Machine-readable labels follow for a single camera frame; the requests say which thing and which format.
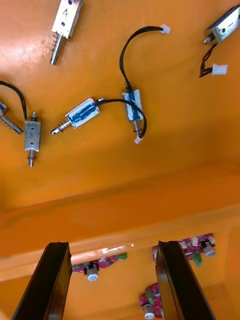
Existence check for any bare metal solenoid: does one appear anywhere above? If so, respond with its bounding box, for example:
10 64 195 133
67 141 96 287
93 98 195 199
0 81 42 168

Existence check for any yellow-orange plastic bin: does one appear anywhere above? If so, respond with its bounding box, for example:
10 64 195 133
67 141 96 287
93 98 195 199
0 212 240 320
0 0 240 253

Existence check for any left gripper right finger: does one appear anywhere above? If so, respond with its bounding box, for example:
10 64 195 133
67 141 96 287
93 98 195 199
156 239 217 320

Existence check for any round red circuit board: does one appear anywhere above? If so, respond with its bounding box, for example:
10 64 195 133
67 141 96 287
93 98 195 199
71 252 128 282
138 282 165 320
151 232 217 267

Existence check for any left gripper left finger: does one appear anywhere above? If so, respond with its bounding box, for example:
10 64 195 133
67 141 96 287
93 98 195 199
11 241 73 320

